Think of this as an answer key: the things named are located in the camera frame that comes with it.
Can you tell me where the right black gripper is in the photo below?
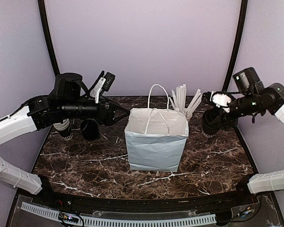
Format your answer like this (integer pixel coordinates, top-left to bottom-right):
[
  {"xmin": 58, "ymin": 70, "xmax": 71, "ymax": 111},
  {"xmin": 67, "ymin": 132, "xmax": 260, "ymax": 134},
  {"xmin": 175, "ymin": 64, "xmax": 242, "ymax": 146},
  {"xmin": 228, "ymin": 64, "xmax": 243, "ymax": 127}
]
[{"xmin": 209, "ymin": 92, "xmax": 261, "ymax": 131}]

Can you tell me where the stack of black lids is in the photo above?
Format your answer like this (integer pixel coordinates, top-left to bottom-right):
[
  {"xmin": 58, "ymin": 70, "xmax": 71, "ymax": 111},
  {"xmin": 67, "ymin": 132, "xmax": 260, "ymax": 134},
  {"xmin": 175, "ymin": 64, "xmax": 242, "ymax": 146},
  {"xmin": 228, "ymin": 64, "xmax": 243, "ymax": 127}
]
[{"xmin": 80, "ymin": 119, "xmax": 99, "ymax": 141}]

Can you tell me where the stack of paper cups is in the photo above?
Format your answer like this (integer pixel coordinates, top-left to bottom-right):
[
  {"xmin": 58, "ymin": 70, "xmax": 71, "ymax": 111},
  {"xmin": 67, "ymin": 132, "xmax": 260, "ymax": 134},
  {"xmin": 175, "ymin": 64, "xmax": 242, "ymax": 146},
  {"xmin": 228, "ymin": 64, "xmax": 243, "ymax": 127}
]
[{"xmin": 53, "ymin": 119, "xmax": 73, "ymax": 141}]

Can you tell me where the white paper bag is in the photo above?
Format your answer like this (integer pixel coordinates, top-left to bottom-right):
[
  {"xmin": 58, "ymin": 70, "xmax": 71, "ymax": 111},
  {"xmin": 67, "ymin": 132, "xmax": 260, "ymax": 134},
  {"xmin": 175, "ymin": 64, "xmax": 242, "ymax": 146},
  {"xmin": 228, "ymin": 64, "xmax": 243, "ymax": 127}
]
[{"xmin": 124, "ymin": 84, "xmax": 189, "ymax": 173}]

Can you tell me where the black paper coffee cup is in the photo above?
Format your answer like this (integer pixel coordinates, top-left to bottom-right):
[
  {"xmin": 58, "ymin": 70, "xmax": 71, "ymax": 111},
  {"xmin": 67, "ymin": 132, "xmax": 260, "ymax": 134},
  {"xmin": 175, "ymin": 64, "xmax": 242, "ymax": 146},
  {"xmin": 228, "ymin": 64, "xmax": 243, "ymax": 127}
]
[{"xmin": 202, "ymin": 127, "xmax": 219, "ymax": 138}]

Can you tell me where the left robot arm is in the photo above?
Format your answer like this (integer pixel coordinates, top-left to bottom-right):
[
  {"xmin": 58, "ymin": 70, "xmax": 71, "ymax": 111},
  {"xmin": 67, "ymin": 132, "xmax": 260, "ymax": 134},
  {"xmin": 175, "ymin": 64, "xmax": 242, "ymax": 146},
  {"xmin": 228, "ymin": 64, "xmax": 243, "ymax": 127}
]
[{"xmin": 0, "ymin": 72, "xmax": 130, "ymax": 206}]

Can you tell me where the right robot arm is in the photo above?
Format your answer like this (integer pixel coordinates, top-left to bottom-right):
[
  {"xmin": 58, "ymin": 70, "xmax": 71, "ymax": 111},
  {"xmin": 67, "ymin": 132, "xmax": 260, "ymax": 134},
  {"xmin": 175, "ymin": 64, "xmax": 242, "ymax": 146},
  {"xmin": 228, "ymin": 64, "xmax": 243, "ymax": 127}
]
[{"xmin": 202, "ymin": 67, "xmax": 284, "ymax": 205}]

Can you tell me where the green circuit board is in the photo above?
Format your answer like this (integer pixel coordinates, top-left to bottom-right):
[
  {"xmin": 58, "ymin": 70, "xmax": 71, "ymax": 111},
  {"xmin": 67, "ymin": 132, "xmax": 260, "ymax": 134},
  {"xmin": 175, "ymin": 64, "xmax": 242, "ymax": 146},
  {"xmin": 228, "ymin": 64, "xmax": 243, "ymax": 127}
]
[{"xmin": 58, "ymin": 212, "xmax": 79, "ymax": 223}]

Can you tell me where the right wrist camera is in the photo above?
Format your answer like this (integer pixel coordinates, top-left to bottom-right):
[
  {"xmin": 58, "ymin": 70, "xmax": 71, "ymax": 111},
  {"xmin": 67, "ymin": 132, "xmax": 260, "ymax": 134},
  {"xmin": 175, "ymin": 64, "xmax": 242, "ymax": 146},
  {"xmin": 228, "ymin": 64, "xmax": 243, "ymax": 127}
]
[{"xmin": 202, "ymin": 91, "xmax": 232, "ymax": 113}]

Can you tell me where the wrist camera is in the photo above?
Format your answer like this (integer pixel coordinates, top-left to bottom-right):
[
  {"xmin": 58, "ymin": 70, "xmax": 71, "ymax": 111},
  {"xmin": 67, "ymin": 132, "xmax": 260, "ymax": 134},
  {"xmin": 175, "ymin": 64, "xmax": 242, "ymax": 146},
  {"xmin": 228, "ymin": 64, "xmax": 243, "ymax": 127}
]
[
  {"xmin": 202, "ymin": 91, "xmax": 232, "ymax": 113},
  {"xmin": 89, "ymin": 71, "xmax": 115, "ymax": 104}
]

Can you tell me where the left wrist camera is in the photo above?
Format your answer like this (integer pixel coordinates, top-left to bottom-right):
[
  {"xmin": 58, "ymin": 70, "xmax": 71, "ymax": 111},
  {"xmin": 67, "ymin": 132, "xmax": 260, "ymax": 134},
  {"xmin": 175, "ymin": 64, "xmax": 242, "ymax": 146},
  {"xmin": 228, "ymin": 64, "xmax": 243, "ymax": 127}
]
[{"xmin": 89, "ymin": 71, "xmax": 115, "ymax": 104}]

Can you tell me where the black front table rail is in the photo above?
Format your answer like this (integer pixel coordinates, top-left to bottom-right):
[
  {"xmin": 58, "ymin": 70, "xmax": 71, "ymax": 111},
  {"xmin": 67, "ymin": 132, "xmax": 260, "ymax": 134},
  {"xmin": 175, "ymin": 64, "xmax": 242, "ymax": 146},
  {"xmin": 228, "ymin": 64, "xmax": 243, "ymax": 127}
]
[{"xmin": 33, "ymin": 191, "xmax": 257, "ymax": 213}]

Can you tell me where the white slotted cable duct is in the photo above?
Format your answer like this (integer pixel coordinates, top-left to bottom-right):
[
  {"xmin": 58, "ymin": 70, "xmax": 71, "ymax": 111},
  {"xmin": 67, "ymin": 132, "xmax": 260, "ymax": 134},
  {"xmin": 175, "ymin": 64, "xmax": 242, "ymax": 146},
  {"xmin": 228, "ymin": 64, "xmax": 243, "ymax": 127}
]
[{"xmin": 20, "ymin": 202, "xmax": 217, "ymax": 227}]

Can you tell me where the left black frame post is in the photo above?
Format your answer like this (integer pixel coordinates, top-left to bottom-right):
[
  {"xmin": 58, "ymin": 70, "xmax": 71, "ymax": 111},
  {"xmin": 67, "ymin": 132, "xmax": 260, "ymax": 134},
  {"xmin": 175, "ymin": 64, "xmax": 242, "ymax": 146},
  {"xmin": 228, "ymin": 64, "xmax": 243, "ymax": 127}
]
[{"xmin": 37, "ymin": 0, "xmax": 60, "ymax": 76}]

